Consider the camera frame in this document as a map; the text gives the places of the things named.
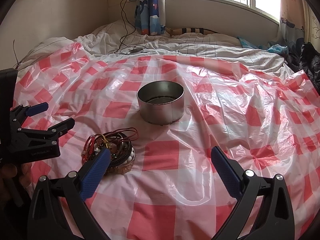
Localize striped pillow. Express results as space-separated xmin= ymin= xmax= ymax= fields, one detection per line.
xmin=165 ymin=27 xmax=217 ymax=36

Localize black charger cable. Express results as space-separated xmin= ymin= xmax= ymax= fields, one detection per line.
xmin=114 ymin=0 xmax=147 ymax=55

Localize blue plastic bag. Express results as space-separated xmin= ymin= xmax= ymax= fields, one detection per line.
xmin=237 ymin=37 xmax=289 ymax=56

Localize dark bead bracelet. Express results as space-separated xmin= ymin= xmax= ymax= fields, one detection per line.
xmin=100 ymin=132 xmax=133 ymax=168

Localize left hand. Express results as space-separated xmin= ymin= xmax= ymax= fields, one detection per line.
xmin=1 ymin=163 xmax=32 ymax=209

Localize round metal tin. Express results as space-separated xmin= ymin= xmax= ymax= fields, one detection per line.
xmin=137 ymin=81 xmax=184 ymax=125

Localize cartoon curtain right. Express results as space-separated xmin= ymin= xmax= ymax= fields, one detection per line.
xmin=279 ymin=0 xmax=305 ymax=56

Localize blue cartoon curtain left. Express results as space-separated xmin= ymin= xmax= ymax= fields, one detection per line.
xmin=135 ymin=0 xmax=165 ymax=36

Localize white headboard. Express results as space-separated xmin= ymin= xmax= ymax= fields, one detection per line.
xmin=1 ymin=0 xmax=108 ymax=69

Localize round grey device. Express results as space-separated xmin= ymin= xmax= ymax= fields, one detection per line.
xmin=127 ymin=47 xmax=144 ymax=55

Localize black jacket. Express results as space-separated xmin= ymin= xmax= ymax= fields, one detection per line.
xmin=286 ymin=42 xmax=320 ymax=93

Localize red white checkered plastic sheet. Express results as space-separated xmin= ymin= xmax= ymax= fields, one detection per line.
xmin=15 ymin=43 xmax=319 ymax=239

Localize white striped duvet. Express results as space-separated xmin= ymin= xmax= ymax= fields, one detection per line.
xmin=15 ymin=19 xmax=296 ymax=81

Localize red string bracelets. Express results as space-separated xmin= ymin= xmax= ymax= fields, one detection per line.
xmin=81 ymin=127 xmax=139 ymax=164

